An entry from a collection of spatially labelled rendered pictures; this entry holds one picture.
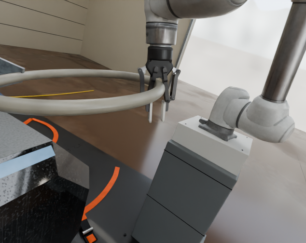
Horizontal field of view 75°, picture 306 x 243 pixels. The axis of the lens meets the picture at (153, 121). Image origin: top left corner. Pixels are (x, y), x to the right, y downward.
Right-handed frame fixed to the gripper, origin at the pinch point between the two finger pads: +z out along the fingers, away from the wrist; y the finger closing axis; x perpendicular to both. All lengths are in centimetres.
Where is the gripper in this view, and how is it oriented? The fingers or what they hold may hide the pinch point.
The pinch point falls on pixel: (156, 111)
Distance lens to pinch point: 65.5
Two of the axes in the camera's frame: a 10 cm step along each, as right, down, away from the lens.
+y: -9.8, 0.2, -1.8
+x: 1.8, 3.7, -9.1
